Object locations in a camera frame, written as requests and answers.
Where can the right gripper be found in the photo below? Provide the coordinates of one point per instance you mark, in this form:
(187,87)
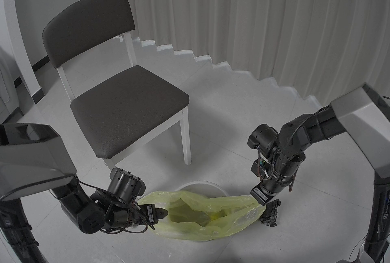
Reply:
(283,176)

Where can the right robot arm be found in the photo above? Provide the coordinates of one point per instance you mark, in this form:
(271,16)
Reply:
(350,115)

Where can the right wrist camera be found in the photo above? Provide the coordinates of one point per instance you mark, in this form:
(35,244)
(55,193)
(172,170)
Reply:
(257,169)

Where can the yellow plastic bag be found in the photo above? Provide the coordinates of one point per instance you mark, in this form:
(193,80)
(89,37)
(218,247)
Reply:
(189,204)

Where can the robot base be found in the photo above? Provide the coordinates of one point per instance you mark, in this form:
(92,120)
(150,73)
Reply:
(362,257)

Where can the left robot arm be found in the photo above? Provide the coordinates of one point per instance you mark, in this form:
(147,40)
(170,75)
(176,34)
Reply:
(30,158)

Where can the grey chair with white legs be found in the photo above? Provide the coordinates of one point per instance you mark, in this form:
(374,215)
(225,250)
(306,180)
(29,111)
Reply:
(128,109)

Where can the black plastic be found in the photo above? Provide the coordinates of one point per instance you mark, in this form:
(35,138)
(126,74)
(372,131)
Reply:
(269,214)

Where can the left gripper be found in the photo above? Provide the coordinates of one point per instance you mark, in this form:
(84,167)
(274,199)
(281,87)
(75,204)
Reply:
(122,217)

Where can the pale grey sofa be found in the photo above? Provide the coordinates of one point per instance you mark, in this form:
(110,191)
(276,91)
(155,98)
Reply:
(7,88)

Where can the white curtain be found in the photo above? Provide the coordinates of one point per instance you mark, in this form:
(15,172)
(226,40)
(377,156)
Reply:
(243,12)

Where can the white trash bin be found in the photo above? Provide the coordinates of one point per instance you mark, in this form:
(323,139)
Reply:
(198,185)

